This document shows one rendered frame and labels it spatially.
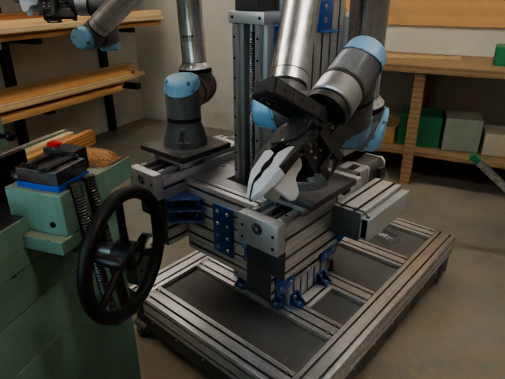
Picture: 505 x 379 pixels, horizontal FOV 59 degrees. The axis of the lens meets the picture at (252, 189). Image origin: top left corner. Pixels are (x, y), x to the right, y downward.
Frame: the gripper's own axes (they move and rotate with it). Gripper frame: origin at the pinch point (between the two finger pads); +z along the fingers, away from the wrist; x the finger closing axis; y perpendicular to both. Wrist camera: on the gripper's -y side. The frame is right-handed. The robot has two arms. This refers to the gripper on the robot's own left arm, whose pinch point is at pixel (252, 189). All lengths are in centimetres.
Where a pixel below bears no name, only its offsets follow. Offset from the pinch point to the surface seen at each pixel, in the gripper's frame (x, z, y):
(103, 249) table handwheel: 45.1, 10.1, 5.1
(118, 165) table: 65, -12, 0
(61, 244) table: 43.2, 14.9, -2.3
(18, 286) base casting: 53, 25, -1
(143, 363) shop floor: 115, 19, 71
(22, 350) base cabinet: 56, 34, 10
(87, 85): 303, -123, -7
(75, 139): 78, -13, -10
